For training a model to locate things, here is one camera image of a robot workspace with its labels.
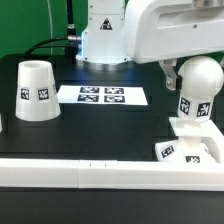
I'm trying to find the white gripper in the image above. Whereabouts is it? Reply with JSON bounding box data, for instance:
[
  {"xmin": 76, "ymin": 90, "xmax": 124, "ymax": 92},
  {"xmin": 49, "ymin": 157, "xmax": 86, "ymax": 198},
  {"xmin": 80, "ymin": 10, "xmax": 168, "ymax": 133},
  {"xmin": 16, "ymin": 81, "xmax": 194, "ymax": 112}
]
[{"xmin": 123, "ymin": 0, "xmax": 224, "ymax": 91}]

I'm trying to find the white lamp bulb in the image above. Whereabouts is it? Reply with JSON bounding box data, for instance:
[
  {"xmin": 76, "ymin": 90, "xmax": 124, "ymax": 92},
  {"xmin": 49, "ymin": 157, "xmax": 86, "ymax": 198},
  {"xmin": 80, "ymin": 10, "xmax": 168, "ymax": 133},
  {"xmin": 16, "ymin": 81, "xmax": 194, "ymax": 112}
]
[{"xmin": 178, "ymin": 56, "xmax": 224, "ymax": 123}]

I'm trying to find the white lamp base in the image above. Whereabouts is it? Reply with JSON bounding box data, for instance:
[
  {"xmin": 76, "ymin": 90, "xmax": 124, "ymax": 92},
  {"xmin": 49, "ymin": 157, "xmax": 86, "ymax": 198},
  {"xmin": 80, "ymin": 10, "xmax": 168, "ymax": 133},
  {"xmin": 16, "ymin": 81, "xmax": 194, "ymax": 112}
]
[{"xmin": 155, "ymin": 117, "xmax": 224, "ymax": 164}]

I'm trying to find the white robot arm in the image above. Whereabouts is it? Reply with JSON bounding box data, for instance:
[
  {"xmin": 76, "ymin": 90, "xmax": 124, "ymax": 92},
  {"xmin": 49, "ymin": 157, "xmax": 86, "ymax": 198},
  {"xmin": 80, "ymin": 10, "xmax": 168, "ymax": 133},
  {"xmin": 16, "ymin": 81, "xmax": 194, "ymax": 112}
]
[{"xmin": 77, "ymin": 0, "xmax": 224, "ymax": 90}]

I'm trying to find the white conical lamp shade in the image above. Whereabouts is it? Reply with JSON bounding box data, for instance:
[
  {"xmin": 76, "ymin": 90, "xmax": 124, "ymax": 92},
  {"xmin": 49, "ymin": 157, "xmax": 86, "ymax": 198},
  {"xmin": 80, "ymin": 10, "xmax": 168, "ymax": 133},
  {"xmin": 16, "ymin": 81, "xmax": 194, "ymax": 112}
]
[{"xmin": 15, "ymin": 60, "xmax": 61, "ymax": 121}]

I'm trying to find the white marker sheet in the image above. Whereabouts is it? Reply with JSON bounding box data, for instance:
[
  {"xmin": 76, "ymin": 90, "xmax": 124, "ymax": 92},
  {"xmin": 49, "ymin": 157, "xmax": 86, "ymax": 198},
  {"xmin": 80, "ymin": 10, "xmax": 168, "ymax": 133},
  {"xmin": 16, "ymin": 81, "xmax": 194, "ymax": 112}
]
[{"xmin": 58, "ymin": 85, "xmax": 148, "ymax": 106}]

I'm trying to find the white left fence piece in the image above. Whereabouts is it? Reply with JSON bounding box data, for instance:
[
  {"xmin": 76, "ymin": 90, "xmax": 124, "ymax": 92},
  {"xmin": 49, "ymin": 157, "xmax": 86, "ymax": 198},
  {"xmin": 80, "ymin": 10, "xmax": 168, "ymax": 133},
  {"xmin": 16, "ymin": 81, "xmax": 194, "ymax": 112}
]
[{"xmin": 0, "ymin": 114, "xmax": 3, "ymax": 133}]

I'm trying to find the white front fence bar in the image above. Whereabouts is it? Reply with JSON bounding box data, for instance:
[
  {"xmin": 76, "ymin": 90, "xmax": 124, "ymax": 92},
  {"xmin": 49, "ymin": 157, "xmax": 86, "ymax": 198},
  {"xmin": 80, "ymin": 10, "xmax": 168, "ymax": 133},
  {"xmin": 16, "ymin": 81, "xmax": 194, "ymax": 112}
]
[{"xmin": 0, "ymin": 158, "xmax": 224, "ymax": 191}]

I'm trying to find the black vertical cable post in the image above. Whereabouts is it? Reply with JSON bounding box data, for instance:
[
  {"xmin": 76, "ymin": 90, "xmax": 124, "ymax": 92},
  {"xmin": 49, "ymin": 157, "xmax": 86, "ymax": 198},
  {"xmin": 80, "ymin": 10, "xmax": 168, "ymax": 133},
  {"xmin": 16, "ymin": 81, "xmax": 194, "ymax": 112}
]
[{"xmin": 66, "ymin": 0, "xmax": 76, "ymax": 57}]

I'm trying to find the black cable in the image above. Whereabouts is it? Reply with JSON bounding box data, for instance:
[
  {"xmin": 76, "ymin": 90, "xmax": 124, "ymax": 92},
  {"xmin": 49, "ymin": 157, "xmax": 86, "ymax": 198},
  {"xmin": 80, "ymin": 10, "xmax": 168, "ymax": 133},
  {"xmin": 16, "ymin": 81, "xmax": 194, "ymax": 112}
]
[{"xmin": 24, "ymin": 36, "xmax": 83, "ymax": 56}]

